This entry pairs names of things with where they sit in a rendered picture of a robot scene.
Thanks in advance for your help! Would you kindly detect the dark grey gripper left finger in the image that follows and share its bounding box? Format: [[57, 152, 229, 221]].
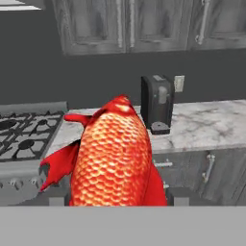
[[37, 186, 72, 207]]

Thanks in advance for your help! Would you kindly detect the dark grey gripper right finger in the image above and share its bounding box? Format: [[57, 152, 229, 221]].
[[165, 186, 206, 207]]

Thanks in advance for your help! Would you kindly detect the red orange fish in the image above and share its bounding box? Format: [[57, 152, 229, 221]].
[[38, 93, 168, 207]]

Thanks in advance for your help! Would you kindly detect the grey hob knob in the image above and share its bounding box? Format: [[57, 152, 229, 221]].
[[10, 178, 24, 190], [31, 177, 45, 189]]

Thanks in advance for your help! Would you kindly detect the grey wooden drawer front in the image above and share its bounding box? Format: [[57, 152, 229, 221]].
[[151, 150, 208, 195]]

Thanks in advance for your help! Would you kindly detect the grey wooden base cupboard door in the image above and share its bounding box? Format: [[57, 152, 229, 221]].
[[196, 147, 246, 207]]

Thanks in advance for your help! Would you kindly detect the grey gas hob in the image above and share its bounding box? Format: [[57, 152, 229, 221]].
[[0, 101, 69, 207]]

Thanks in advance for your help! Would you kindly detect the black coffee machine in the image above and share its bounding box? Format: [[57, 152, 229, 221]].
[[140, 74, 176, 135]]

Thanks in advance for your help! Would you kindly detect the grey extractor hood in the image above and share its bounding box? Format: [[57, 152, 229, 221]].
[[0, 0, 45, 12]]

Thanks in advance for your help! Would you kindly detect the silver base cupboard handle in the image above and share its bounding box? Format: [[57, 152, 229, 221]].
[[201, 154, 216, 185]]

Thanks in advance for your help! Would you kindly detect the white wall socket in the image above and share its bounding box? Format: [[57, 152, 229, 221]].
[[173, 75, 186, 93]]

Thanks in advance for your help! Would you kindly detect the grey wooden wall cupboard door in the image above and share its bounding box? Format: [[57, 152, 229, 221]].
[[125, 0, 194, 54], [51, 0, 128, 57], [187, 0, 246, 51]]

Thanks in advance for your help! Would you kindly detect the silver wall cupboard handle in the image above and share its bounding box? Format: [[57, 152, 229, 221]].
[[195, 0, 211, 46], [115, 0, 125, 49], [129, 0, 136, 49]]

